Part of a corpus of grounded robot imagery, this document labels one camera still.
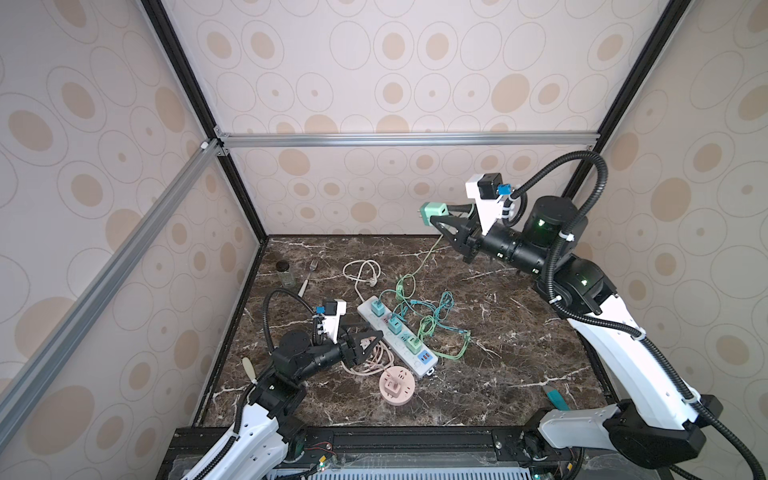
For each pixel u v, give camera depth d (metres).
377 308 0.92
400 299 0.87
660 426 0.39
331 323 0.62
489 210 0.45
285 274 1.00
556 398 0.81
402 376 0.83
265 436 0.51
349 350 0.61
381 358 0.87
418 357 0.86
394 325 0.87
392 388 0.76
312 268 1.09
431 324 0.87
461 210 0.52
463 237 0.48
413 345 0.83
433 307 0.99
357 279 1.06
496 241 0.48
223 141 0.90
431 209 0.54
